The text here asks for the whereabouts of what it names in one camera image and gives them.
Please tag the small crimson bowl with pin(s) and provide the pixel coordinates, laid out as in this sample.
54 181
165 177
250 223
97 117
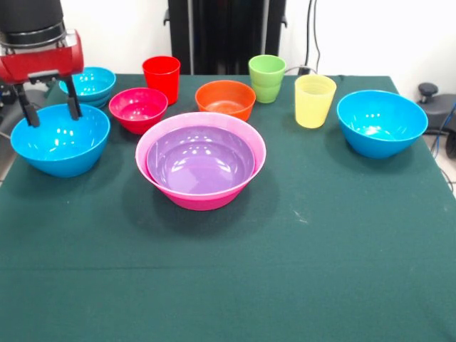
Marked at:
137 105

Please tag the medium blue bowl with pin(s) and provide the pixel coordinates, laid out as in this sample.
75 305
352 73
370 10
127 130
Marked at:
60 149
381 128

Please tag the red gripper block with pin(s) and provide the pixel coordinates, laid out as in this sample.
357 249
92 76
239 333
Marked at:
42 62

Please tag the purple shallow bowl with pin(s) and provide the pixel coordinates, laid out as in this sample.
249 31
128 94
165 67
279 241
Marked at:
201 167

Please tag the dark green tablecloth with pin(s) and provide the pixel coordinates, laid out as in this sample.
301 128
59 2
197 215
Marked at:
228 285

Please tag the small blue bowl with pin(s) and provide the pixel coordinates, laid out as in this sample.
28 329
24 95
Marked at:
94 83
97 104

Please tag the small orange bowl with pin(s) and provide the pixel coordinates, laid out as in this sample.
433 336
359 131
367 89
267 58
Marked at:
224 94

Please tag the large pink bowl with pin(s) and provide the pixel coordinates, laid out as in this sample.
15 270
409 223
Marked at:
199 201

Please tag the red cup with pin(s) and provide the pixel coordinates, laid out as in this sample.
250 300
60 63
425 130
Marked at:
160 78

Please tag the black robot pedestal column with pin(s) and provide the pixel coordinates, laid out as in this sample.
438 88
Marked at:
213 35

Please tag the yellow cup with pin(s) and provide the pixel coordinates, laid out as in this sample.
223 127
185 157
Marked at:
315 107

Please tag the green cup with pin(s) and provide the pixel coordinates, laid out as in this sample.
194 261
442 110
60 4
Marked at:
265 87

